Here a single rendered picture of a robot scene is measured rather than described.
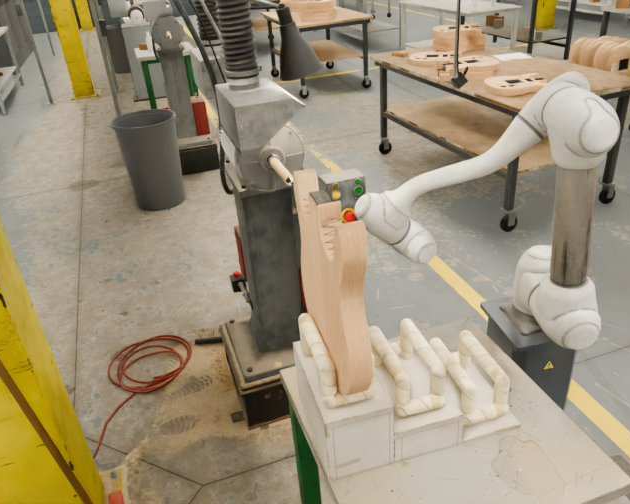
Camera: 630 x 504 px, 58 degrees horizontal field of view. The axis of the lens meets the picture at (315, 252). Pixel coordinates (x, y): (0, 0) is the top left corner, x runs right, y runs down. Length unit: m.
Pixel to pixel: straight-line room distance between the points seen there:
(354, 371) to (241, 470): 1.58
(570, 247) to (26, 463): 1.80
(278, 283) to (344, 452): 1.31
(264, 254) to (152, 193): 2.56
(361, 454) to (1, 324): 1.08
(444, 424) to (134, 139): 3.75
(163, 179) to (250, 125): 3.13
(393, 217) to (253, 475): 1.33
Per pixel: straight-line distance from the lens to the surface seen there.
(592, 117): 1.54
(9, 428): 2.06
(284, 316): 2.55
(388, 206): 1.66
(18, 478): 2.21
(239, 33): 1.78
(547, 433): 1.44
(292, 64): 1.77
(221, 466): 2.60
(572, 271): 1.78
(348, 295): 0.98
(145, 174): 4.75
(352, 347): 1.02
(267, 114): 1.68
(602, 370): 3.12
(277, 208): 2.28
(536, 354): 2.09
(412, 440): 1.30
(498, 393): 1.39
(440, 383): 1.27
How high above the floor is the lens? 1.96
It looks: 30 degrees down
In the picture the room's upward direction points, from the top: 5 degrees counter-clockwise
